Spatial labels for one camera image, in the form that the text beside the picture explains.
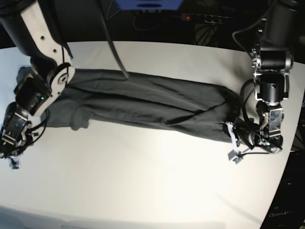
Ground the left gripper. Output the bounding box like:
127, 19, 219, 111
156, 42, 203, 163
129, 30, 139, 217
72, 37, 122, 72
234, 126, 269, 153

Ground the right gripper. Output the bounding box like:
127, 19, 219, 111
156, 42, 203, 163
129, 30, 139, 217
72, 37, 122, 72
0, 135, 34, 159

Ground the grey T-shirt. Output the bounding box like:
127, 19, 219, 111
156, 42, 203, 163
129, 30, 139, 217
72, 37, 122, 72
15, 66, 244, 144

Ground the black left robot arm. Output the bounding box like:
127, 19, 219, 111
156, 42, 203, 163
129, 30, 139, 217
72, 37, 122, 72
232, 0, 305, 154

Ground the black OpenArm labelled box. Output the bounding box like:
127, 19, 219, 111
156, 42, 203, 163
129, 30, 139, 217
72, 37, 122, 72
262, 176, 305, 229

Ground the black power strip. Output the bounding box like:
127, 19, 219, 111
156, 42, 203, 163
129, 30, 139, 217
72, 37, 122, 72
180, 13, 233, 24

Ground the blue plastic box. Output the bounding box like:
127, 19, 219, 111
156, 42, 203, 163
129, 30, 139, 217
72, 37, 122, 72
116, 0, 183, 10

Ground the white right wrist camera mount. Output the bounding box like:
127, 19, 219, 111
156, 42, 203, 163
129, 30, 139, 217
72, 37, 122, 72
7, 157, 20, 170

